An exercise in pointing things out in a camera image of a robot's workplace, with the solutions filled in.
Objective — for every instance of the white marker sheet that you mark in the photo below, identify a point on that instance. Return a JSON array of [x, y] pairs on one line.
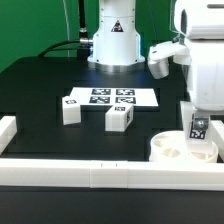
[[109, 96]]

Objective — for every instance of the white left fence wall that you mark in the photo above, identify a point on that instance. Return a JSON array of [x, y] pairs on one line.
[[8, 129]]

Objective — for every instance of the white front fence wall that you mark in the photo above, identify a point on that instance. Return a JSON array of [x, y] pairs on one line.
[[111, 174]]

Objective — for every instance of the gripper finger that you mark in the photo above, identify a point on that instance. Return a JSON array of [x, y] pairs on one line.
[[201, 123]]

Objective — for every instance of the black cable connector block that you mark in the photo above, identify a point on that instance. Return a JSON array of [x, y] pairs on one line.
[[83, 53]]

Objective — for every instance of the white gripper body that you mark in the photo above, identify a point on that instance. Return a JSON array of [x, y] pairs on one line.
[[205, 74]]

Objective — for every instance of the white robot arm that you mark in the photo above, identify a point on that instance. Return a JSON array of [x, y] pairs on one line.
[[116, 44]]

